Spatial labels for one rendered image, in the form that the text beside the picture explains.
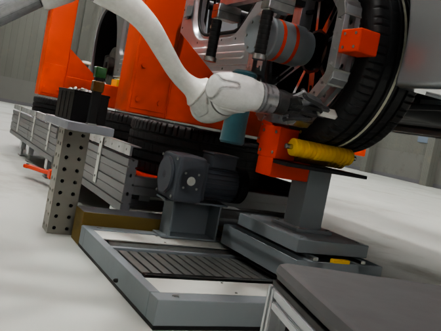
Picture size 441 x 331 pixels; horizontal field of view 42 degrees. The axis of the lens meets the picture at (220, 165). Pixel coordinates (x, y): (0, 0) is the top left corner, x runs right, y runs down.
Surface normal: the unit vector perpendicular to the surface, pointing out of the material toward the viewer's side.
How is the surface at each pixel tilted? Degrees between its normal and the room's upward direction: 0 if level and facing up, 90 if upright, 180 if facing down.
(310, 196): 90
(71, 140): 90
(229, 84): 72
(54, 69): 90
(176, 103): 90
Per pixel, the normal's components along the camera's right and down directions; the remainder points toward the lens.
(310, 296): -0.82, -0.53
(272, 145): -0.87, -0.14
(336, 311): -0.19, -0.97
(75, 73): 0.45, 0.14
